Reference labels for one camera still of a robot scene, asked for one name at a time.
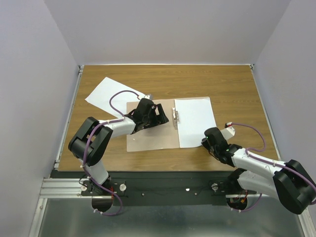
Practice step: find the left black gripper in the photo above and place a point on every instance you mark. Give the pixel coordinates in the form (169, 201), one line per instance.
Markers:
(158, 120)

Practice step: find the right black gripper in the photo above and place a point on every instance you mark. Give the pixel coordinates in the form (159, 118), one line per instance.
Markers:
(205, 142)

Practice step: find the tan paper folder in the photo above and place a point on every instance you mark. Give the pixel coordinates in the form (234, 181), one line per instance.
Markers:
(160, 137)

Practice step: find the metal folder clip mechanism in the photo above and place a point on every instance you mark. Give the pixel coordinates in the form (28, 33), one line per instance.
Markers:
(175, 118)

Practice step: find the white paper sheet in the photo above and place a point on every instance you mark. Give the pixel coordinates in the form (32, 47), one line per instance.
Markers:
(105, 90)
(195, 117)

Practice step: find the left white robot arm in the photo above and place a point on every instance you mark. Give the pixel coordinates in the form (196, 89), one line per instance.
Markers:
(91, 140)

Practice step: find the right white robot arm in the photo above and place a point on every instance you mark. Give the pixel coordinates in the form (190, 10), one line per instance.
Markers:
(287, 182)

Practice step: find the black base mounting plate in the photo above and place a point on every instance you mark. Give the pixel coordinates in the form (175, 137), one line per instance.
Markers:
(167, 188)

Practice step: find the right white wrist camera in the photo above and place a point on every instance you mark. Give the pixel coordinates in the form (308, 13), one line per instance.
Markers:
(228, 131)

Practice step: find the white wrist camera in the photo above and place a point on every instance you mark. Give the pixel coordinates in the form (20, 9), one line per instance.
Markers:
(148, 96)
(228, 131)

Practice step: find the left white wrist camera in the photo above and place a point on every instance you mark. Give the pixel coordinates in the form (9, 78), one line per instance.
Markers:
(148, 96)

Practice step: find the aluminium frame rail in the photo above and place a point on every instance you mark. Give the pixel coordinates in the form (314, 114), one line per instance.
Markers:
(60, 188)

